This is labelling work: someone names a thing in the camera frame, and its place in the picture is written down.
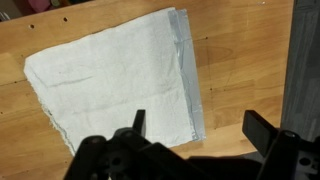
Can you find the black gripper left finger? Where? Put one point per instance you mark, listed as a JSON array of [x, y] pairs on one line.
[[123, 157]]

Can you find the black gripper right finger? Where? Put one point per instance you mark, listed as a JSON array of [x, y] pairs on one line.
[[286, 155]]

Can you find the white towel with grey tape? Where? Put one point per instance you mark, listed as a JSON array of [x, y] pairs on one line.
[[95, 85]]

